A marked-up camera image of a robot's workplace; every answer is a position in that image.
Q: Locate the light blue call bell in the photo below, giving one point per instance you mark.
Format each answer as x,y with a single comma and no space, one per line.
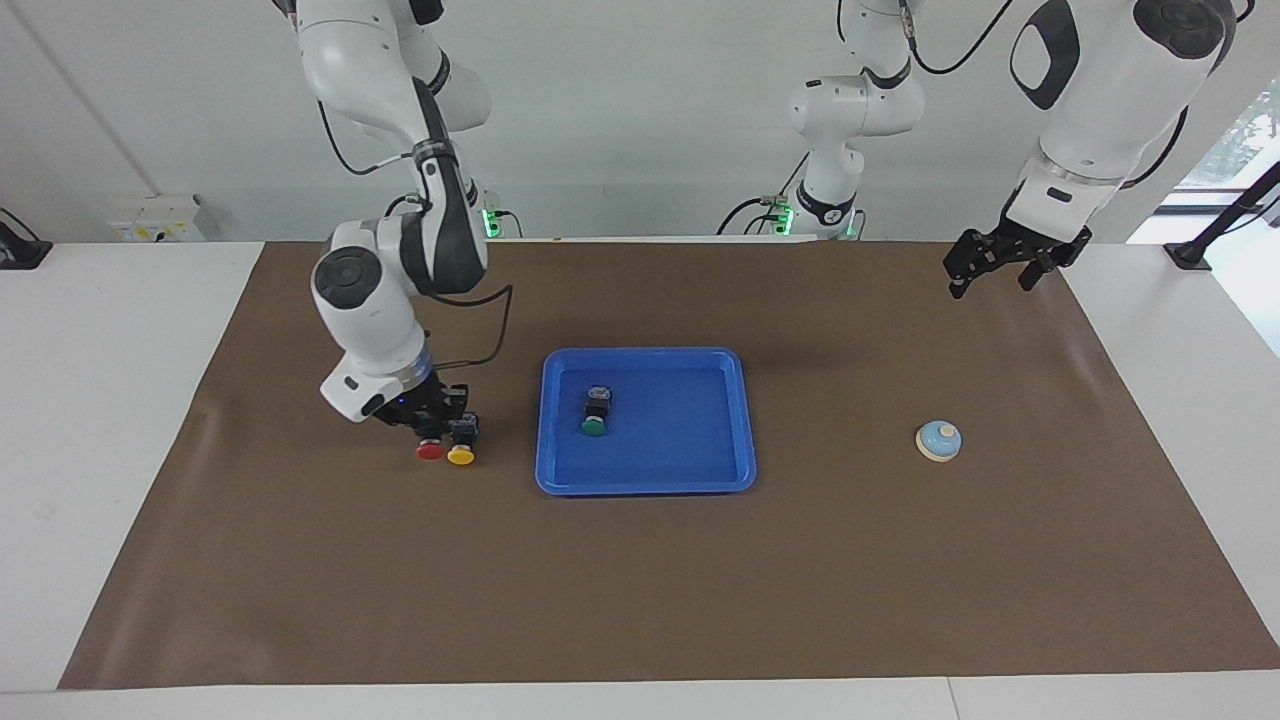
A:
940,438

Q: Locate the yellow push button switch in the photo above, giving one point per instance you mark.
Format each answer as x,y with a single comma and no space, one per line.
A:
461,457

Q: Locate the brown table mat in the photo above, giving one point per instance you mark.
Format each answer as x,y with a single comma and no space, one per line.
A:
640,580

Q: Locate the white wall socket box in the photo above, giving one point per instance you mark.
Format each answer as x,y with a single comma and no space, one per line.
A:
155,220

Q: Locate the red push button switch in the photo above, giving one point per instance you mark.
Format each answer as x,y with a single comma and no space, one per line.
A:
431,452

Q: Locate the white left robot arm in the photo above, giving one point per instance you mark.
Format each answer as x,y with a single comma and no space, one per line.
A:
1100,110

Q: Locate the black table mount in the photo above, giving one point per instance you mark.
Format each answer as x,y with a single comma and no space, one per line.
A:
20,255

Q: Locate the blue plastic tray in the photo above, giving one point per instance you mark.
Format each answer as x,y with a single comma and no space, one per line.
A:
680,440

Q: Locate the green push button switch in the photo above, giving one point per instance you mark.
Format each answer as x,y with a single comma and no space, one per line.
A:
594,428

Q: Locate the black clamp stand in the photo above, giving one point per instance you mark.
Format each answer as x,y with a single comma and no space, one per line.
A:
1188,255

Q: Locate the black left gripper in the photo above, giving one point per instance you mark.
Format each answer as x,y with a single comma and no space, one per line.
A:
1020,245

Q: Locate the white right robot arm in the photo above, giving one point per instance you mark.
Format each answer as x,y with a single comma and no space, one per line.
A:
370,310

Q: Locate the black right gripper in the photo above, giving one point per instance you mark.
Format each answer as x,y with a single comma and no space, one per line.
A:
410,405

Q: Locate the window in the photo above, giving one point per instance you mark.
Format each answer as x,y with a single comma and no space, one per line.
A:
1245,140

